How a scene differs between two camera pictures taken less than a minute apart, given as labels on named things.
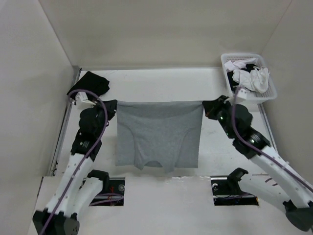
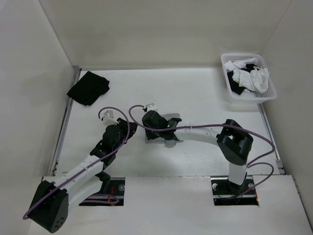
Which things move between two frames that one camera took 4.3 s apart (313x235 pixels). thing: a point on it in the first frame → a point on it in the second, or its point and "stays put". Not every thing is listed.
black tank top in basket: (233, 83) stays put
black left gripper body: (100, 111) → (123, 129)
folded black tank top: (92, 82) stays put
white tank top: (256, 80) stays put
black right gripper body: (222, 115) → (153, 134)
